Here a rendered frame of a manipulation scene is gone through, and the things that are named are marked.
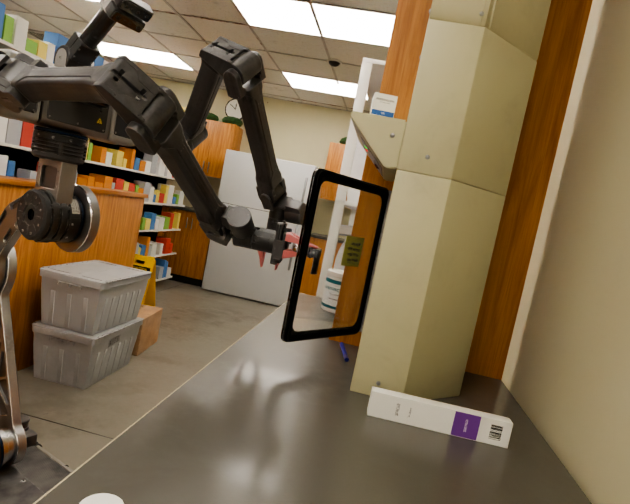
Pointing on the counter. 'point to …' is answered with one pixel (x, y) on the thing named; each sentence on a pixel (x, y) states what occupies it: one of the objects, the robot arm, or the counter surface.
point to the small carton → (383, 105)
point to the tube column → (500, 19)
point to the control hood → (381, 139)
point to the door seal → (307, 250)
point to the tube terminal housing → (443, 211)
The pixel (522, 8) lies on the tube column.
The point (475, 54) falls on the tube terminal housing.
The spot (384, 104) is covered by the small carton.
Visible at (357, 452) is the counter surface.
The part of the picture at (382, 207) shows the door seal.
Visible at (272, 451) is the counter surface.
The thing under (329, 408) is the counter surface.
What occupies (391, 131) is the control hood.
